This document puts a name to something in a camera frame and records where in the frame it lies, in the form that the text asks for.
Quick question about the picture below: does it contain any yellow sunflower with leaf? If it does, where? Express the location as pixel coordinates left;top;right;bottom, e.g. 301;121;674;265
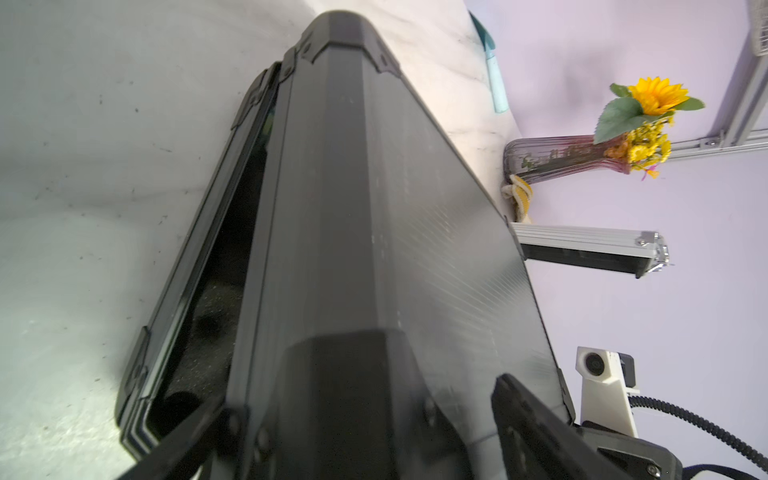
593;77;705;144

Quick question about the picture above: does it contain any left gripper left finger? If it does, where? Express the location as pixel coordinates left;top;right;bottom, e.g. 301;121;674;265
119;395;231;480

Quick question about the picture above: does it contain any light blue plastic tool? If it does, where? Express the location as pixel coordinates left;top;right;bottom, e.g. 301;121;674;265
469;11;509;114

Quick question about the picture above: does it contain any silver aluminium poker case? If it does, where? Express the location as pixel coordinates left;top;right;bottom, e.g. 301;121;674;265
510;222;670;279

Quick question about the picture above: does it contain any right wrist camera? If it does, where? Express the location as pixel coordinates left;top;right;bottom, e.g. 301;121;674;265
576;346;640;438

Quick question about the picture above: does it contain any yellow work glove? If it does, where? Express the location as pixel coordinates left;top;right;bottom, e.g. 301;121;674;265
501;175;533;224

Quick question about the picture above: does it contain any dark grey poker case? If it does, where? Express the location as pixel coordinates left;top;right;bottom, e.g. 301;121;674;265
115;11;574;479

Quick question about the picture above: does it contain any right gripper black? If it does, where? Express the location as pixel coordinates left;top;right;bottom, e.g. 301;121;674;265
576;424;683;480

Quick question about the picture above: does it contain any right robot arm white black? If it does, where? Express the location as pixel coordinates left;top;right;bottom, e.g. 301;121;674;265
631;394;767;479

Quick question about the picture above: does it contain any yellow flower bunch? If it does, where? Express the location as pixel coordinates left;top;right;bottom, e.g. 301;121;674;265
604;116;674;179

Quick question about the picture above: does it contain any aluminium frame rail structure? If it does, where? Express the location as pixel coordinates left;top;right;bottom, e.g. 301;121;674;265
669;35;767;162

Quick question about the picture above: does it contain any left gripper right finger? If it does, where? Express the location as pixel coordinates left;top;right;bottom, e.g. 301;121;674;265
491;373;629;479

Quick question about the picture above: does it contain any purple glass vase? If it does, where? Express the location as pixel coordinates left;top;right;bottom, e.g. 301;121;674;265
503;135;630;184

